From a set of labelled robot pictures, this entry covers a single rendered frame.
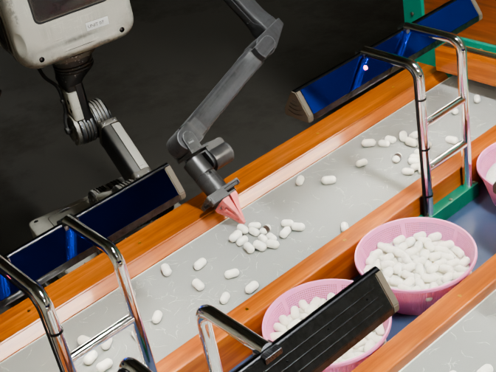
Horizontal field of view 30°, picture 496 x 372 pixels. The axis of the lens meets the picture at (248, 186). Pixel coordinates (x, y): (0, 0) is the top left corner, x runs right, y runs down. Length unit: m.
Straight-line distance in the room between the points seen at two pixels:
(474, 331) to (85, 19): 1.22
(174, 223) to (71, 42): 0.53
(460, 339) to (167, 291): 0.67
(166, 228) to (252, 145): 1.85
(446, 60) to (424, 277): 0.87
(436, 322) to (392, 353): 0.12
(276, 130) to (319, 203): 1.90
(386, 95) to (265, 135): 1.52
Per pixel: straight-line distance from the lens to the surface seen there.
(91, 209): 1.78
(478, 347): 1.88
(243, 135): 4.20
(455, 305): 1.93
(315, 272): 2.06
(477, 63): 2.66
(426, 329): 1.88
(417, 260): 2.09
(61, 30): 2.39
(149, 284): 2.17
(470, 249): 2.10
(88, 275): 2.21
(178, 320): 2.04
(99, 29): 2.43
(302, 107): 2.04
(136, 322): 1.73
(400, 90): 2.73
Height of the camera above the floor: 2.03
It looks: 32 degrees down
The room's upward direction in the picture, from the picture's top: 11 degrees counter-clockwise
